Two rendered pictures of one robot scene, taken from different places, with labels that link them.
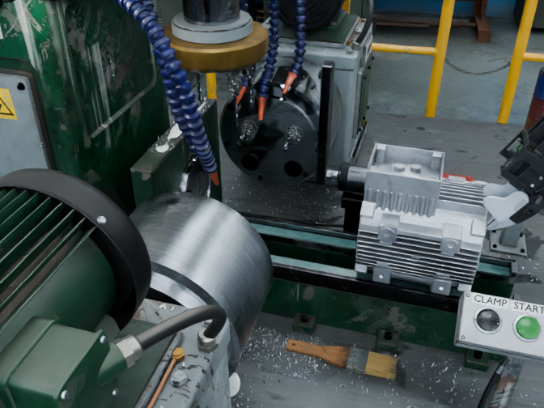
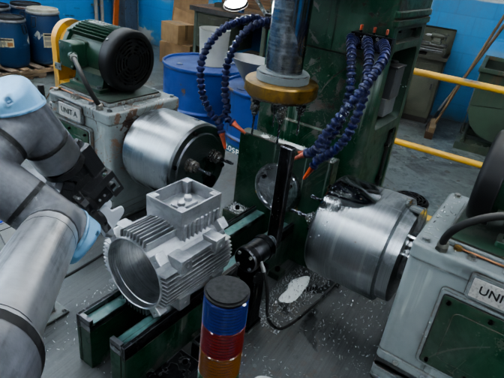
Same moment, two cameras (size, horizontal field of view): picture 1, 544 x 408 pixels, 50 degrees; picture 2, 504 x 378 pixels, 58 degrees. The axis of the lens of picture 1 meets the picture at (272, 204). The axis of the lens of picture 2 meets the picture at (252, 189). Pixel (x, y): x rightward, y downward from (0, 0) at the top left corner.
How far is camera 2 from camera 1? 156 cm
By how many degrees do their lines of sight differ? 87
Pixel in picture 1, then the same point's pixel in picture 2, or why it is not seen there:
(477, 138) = not seen: outside the picture
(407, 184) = (164, 193)
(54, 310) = (90, 45)
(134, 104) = (316, 130)
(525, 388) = (52, 355)
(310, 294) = not seen: hidden behind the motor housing
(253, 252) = (162, 149)
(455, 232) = (123, 223)
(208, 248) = (157, 124)
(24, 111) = not seen: hidden behind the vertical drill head
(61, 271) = (99, 42)
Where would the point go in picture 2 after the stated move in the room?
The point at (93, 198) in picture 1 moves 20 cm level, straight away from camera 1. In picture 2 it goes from (114, 36) to (185, 43)
